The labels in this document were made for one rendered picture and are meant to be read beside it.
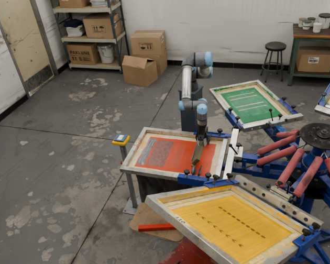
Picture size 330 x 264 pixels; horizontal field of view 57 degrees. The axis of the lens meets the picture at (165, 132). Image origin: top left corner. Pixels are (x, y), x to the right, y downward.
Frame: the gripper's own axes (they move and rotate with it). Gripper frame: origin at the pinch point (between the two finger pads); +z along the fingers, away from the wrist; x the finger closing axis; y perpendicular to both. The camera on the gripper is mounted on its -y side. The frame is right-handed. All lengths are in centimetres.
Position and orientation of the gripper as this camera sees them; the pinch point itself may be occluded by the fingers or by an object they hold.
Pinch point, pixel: (201, 145)
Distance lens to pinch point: 244.3
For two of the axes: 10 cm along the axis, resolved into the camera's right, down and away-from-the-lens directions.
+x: -9.5, -1.1, 2.8
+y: 2.9, -5.8, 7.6
